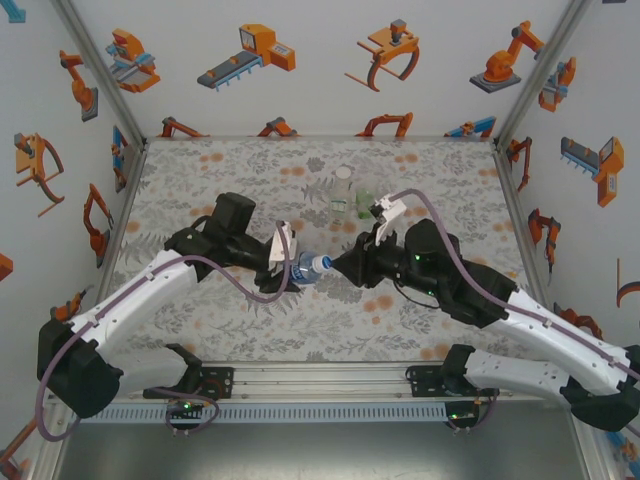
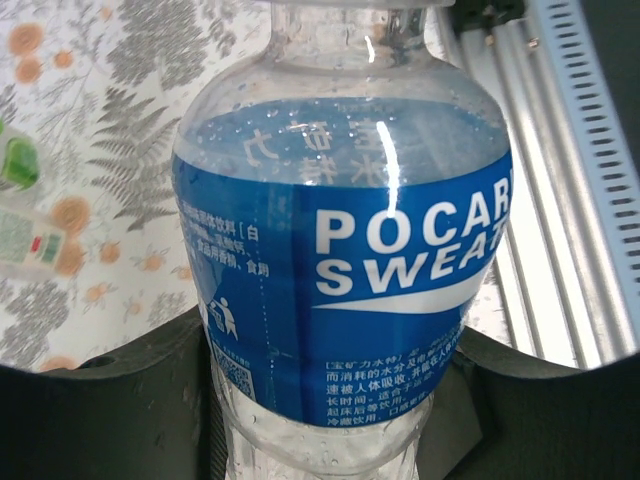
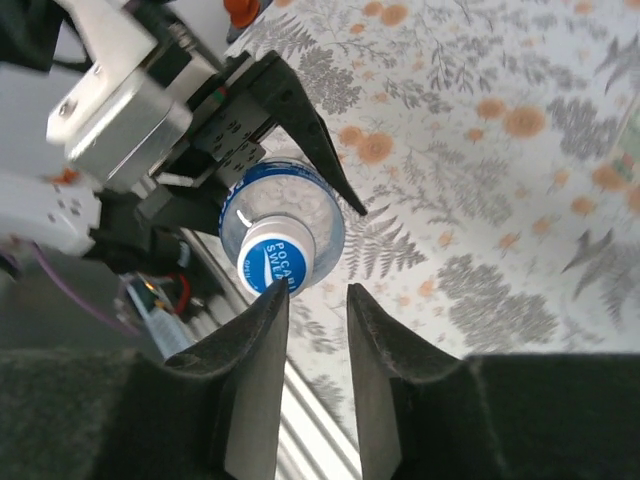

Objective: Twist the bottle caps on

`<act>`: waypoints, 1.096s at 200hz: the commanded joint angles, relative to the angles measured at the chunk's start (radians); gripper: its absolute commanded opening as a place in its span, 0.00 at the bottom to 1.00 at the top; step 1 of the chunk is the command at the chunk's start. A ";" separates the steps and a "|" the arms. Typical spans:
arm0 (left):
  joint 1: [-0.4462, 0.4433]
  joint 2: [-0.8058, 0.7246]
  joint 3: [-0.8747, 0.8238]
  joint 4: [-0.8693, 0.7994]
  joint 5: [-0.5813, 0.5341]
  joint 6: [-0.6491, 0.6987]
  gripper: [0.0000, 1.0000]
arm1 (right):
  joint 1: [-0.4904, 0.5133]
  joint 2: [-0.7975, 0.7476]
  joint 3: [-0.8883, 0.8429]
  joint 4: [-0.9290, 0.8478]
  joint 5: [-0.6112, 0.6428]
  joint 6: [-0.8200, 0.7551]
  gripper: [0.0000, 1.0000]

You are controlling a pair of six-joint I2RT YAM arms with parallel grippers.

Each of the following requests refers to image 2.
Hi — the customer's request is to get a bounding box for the blue label plastic bottle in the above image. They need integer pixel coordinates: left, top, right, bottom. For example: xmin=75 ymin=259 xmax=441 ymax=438
xmin=169 ymin=0 xmax=516 ymax=480

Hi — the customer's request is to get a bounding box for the aluminium mounting rail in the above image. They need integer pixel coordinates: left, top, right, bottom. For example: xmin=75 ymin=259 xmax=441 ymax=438
xmin=434 ymin=9 xmax=609 ymax=371

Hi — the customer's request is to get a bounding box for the clear cup with green liquid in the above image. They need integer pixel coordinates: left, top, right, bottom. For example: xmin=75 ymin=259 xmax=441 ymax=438
xmin=0 ymin=119 xmax=41 ymax=194

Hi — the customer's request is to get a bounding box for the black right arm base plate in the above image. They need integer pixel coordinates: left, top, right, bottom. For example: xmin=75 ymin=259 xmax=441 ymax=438
xmin=452 ymin=0 xmax=531 ymax=34

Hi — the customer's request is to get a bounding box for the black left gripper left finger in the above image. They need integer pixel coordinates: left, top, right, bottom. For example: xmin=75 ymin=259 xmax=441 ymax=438
xmin=0 ymin=312 xmax=231 ymax=480

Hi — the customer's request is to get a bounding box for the slotted grey cable duct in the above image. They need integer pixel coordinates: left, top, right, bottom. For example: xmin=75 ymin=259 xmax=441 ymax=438
xmin=527 ymin=0 xmax=640 ymax=241

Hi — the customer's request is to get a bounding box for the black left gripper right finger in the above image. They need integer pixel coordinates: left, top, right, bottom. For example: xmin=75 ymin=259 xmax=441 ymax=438
xmin=414 ymin=327 xmax=640 ymax=480

